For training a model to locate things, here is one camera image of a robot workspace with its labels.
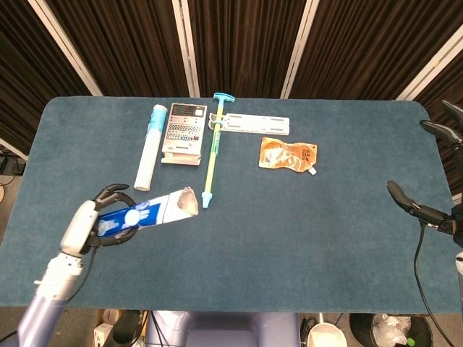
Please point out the green yellow hand pump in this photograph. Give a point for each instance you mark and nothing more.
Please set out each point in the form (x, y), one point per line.
(211, 170)

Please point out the white paper roll blue label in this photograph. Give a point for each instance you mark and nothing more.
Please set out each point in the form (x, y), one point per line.
(148, 155)

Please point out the white partition post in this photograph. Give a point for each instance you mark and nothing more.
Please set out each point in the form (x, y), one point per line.
(186, 47)
(66, 47)
(434, 67)
(14, 151)
(300, 47)
(458, 198)

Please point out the purple robot torso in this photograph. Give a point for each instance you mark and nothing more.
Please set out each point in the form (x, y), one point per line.
(224, 332)

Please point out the white bowl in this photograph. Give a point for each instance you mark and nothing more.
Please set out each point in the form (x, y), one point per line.
(325, 336)

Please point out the orange spout pouch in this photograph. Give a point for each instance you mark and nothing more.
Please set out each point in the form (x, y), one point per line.
(285, 155)

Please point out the grey label printer box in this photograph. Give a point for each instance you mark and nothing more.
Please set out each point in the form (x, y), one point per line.
(182, 130)

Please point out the black trash bin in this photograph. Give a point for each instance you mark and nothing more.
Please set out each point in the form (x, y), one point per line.
(361, 329)

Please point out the black equipment box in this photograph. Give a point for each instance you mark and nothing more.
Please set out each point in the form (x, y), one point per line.
(12, 164)

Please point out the black curved object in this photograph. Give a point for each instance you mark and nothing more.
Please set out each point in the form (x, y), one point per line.
(128, 329)

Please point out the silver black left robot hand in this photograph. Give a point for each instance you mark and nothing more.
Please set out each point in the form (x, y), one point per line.
(77, 231)

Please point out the dark brown pleated curtain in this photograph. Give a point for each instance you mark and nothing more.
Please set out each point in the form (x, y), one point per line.
(242, 47)
(454, 173)
(361, 47)
(21, 72)
(126, 47)

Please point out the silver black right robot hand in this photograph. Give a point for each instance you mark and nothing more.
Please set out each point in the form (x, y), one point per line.
(434, 217)

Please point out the blue white toothpaste box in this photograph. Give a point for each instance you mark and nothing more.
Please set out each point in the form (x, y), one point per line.
(162, 211)

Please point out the white toothbrush package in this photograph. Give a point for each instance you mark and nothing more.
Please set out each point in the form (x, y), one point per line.
(260, 124)

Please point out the small white carton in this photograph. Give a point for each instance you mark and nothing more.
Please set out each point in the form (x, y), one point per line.
(103, 334)

